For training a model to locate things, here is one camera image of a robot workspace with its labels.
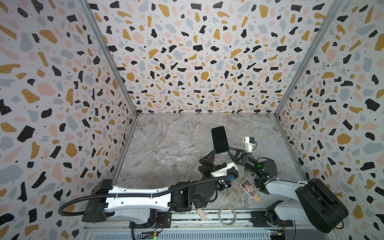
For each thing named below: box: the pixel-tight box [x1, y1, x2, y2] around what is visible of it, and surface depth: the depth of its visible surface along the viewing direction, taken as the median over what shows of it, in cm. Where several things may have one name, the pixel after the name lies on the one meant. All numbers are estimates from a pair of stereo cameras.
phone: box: [211, 125, 231, 155], surface depth 73 cm
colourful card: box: [240, 179, 259, 199], surface depth 85 cm
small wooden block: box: [253, 194, 261, 203], surface depth 81 cm
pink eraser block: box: [196, 208, 207, 221], surface depth 76 cm
